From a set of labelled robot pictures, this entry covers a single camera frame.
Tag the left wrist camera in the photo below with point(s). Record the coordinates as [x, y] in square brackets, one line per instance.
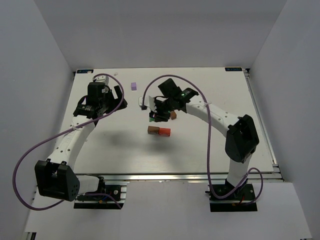
[102, 79]

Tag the brown rectangular block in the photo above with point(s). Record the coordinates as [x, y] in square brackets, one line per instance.
[173, 115]

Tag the purple cube block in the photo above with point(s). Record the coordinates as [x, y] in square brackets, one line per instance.
[133, 86]

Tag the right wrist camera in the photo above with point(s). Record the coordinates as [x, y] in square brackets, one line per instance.
[149, 103]

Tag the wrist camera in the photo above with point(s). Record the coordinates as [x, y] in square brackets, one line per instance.
[102, 79]
[149, 103]

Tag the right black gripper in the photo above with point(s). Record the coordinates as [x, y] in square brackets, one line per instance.
[160, 110]

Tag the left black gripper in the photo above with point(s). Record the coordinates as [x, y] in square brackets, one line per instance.
[110, 100]

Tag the left blue label sticker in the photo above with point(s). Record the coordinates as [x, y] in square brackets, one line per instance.
[84, 71]

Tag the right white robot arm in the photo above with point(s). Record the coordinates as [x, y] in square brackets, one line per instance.
[240, 133]

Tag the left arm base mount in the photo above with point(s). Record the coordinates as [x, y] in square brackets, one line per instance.
[111, 198]

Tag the blue label sticker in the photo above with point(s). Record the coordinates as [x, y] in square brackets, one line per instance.
[233, 69]
[84, 71]

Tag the brown block with picture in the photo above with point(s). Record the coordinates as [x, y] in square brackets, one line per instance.
[153, 130]

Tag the red rectangular block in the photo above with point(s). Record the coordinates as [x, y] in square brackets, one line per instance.
[164, 132]

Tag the aluminium table frame rail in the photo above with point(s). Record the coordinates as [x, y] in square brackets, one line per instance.
[275, 165]

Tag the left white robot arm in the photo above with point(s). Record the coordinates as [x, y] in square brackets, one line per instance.
[55, 176]

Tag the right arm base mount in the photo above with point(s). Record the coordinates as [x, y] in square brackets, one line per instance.
[239, 201]

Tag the right blue label sticker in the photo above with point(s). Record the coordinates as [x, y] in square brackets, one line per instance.
[233, 69]

